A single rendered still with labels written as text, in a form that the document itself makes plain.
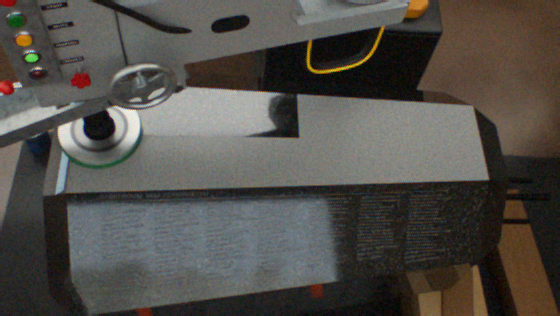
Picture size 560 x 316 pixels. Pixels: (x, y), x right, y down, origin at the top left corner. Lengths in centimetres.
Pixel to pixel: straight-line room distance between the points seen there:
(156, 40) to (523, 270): 175
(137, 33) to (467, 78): 211
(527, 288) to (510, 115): 89
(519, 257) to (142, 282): 149
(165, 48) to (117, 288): 71
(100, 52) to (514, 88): 228
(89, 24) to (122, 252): 69
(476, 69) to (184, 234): 193
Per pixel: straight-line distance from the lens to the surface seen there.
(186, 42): 135
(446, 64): 315
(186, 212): 165
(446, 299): 229
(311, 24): 142
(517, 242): 263
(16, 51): 126
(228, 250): 169
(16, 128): 158
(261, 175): 165
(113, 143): 169
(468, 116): 188
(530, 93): 322
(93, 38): 128
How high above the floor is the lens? 232
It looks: 60 degrees down
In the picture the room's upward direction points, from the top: 9 degrees clockwise
